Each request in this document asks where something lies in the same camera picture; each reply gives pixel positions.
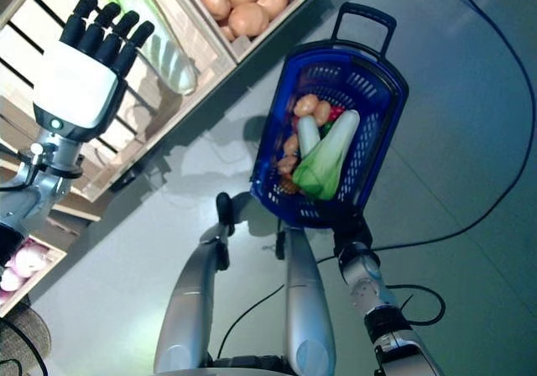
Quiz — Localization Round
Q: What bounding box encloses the wooden slatted cabbage crate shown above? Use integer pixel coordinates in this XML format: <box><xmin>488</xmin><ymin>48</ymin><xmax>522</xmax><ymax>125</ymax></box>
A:
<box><xmin>0</xmin><ymin>0</ymin><xmax>238</xmax><ymax>203</ymax></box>

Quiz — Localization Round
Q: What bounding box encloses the silver robot leg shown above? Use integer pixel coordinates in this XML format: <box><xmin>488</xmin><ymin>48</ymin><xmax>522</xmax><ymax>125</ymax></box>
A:
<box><xmin>276</xmin><ymin>224</ymin><xmax>336</xmax><ymax>373</ymax></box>
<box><xmin>153</xmin><ymin>193</ymin><xmax>234</xmax><ymax>373</ymax></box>

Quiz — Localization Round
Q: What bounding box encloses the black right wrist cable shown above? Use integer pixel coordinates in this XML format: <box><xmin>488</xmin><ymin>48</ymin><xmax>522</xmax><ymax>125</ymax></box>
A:
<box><xmin>385</xmin><ymin>283</ymin><xmax>444</xmax><ymax>325</ymax></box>

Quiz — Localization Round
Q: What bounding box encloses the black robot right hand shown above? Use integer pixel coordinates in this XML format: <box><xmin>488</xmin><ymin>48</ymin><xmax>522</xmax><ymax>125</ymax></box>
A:
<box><xmin>331</xmin><ymin>219</ymin><xmax>373</xmax><ymax>254</ymax></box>

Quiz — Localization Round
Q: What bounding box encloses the purple white turnip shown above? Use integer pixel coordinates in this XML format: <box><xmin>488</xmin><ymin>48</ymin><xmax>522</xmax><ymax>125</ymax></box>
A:
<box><xmin>8</xmin><ymin>249</ymin><xmax>45</xmax><ymax>274</ymax></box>
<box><xmin>0</xmin><ymin>270</ymin><xmax>26</xmax><ymax>293</ymax></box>

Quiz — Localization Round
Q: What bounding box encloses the silver robot left leg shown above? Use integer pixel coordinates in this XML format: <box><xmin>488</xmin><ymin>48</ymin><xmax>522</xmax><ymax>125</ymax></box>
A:
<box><xmin>153</xmin><ymin>193</ymin><xmax>234</xmax><ymax>373</ymax></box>

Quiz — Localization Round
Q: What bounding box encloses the grey woven round basket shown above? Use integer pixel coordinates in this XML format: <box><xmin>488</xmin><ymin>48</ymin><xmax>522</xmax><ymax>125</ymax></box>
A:
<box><xmin>0</xmin><ymin>308</ymin><xmax>54</xmax><ymax>376</ymax></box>

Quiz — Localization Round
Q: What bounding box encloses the thin black floor cable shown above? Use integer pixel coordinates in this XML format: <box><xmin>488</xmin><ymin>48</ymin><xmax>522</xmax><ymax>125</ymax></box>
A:
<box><xmin>216</xmin><ymin>283</ymin><xmax>286</xmax><ymax>358</ymax></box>

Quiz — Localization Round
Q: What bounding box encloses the wooden potato crate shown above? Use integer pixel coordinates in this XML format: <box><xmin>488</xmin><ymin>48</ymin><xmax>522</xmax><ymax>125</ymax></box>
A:
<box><xmin>144</xmin><ymin>0</ymin><xmax>336</xmax><ymax>65</ymax></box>

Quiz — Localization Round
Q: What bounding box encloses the napa cabbage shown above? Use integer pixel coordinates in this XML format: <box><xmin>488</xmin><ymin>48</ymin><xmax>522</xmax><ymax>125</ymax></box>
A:
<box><xmin>296</xmin><ymin>115</ymin><xmax>322</xmax><ymax>154</ymax></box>
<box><xmin>91</xmin><ymin>0</ymin><xmax>199</xmax><ymax>96</ymax></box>
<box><xmin>291</xmin><ymin>109</ymin><xmax>361</xmax><ymax>201</ymax></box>

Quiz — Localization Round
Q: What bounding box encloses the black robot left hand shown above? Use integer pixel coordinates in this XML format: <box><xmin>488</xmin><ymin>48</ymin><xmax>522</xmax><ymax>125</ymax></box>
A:
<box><xmin>32</xmin><ymin>0</ymin><xmax>155</xmax><ymax>143</ymax></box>

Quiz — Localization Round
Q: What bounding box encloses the silver robot right leg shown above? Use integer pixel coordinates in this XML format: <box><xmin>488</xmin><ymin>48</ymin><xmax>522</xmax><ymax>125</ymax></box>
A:
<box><xmin>276</xmin><ymin>224</ymin><xmax>336</xmax><ymax>373</ymax></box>

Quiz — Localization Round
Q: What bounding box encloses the thick black floor cable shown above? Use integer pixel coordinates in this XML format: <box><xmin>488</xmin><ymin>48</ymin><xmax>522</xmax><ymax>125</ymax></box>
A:
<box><xmin>371</xmin><ymin>0</ymin><xmax>537</xmax><ymax>253</ymax></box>

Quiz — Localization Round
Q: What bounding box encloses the blue plastic shopping basket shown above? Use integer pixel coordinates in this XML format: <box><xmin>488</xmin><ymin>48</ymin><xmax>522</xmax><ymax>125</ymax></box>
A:
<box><xmin>248</xmin><ymin>2</ymin><xmax>410</xmax><ymax>230</ymax></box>

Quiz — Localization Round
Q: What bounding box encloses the wooden turnip crate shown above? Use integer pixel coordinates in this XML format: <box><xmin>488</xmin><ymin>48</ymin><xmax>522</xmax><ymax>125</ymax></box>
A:
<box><xmin>0</xmin><ymin>235</ymin><xmax>68</xmax><ymax>318</ymax></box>

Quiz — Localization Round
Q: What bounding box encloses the wooden display shelf rack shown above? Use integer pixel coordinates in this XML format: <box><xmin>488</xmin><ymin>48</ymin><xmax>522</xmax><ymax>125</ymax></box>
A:
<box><xmin>0</xmin><ymin>153</ymin><xmax>139</xmax><ymax>226</ymax></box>

